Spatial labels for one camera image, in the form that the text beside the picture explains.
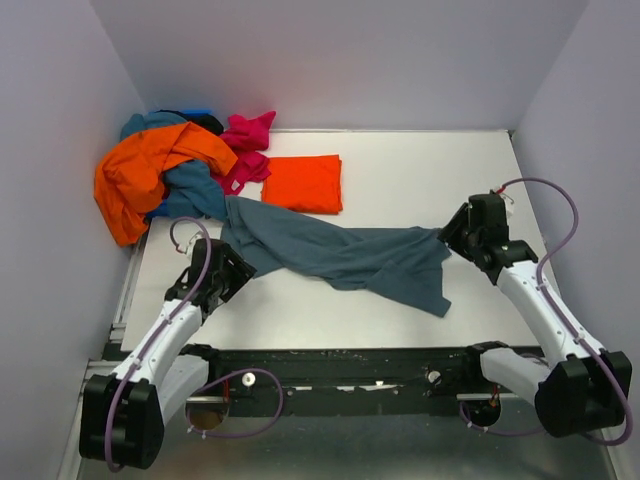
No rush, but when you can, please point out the grey-blue t-shirt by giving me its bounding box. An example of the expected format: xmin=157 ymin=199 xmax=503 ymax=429
xmin=221 ymin=196 xmax=451 ymax=318

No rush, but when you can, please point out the orange t-shirt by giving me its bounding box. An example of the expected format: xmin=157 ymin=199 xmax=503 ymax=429
xmin=261 ymin=155 xmax=343 ymax=215
xmin=94 ymin=122 xmax=238 ymax=247

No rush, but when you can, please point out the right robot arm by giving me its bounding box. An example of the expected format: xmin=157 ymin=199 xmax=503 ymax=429
xmin=438 ymin=192 xmax=634 ymax=445

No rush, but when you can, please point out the teal blue t-shirt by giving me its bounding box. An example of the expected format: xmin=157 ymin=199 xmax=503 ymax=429
xmin=120 ymin=110 xmax=227 ymax=221

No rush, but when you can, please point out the magenta t-shirt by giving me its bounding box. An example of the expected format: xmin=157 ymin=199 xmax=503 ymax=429
xmin=218 ymin=111 xmax=276 ymax=195

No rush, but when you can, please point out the crumpled orange t-shirt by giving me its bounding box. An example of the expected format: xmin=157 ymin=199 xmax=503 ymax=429
xmin=94 ymin=122 xmax=238 ymax=247

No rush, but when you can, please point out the black garment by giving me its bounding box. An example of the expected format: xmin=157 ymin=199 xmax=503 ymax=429
xmin=193 ymin=114 xmax=224 ymax=136

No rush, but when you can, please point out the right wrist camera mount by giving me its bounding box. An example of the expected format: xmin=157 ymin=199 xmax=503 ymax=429
xmin=492 ymin=186 xmax=515 ymax=218

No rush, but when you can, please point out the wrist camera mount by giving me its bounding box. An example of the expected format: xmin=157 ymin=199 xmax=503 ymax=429
xmin=492 ymin=186 xmax=515 ymax=218
xmin=175 ymin=233 xmax=201 ymax=259

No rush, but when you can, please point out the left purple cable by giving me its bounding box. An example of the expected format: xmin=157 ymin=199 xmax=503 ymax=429
xmin=102 ymin=216 xmax=285 ymax=474

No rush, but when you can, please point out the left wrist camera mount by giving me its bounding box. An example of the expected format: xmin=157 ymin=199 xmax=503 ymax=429
xmin=175 ymin=233 xmax=201 ymax=259

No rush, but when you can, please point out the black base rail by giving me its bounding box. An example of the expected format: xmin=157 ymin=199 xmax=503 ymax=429
xmin=181 ymin=344 xmax=496 ymax=418

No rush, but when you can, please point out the aluminium extrusion frame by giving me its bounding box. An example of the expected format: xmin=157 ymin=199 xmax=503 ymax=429
xmin=54 ymin=239 xmax=231 ymax=480

